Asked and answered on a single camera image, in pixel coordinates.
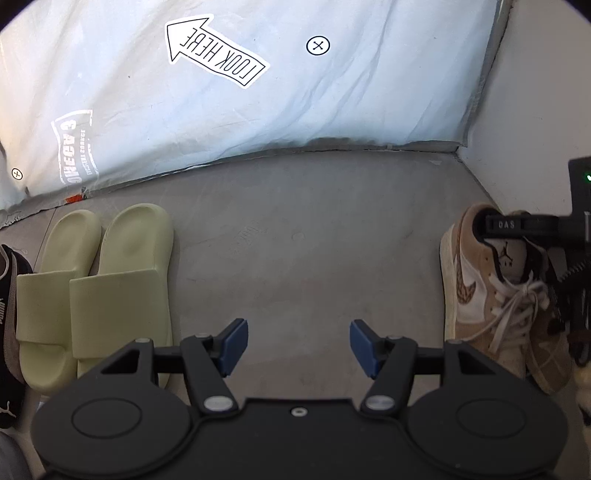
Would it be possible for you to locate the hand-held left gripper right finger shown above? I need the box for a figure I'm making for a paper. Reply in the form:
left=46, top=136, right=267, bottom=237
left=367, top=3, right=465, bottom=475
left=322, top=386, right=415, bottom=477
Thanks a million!
left=349, top=319, right=511, bottom=415

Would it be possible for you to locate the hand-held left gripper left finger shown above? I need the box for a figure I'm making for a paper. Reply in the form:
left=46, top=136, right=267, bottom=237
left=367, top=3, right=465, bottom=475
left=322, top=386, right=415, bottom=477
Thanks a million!
left=88, top=318, right=249, bottom=415

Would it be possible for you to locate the pale green slide sandal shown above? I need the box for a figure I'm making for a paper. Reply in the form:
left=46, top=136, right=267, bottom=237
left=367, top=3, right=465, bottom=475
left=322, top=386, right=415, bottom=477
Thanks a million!
left=69, top=203, right=175, bottom=391
left=16, top=210, right=103, bottom=397

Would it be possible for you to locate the white printed sheet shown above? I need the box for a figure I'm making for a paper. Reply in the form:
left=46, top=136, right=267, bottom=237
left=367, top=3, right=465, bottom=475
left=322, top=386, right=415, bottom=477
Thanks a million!
left=0, top=0, right=513, bottom=227

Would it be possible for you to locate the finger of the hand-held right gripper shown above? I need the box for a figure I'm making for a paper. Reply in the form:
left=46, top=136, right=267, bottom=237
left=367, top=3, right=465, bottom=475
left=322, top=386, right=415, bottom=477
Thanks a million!
left=480, top=210, right=578, bottom=245

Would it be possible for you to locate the black suede sneaker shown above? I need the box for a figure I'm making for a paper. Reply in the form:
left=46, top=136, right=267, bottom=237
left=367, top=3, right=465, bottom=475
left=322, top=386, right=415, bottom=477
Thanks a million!
left=0, top=244, right=35, bottom=431

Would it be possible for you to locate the tan white lace-up sneaker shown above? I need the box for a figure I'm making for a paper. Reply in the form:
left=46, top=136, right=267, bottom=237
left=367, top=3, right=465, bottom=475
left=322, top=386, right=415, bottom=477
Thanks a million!
left=438, top=203, right=574, bottom=395

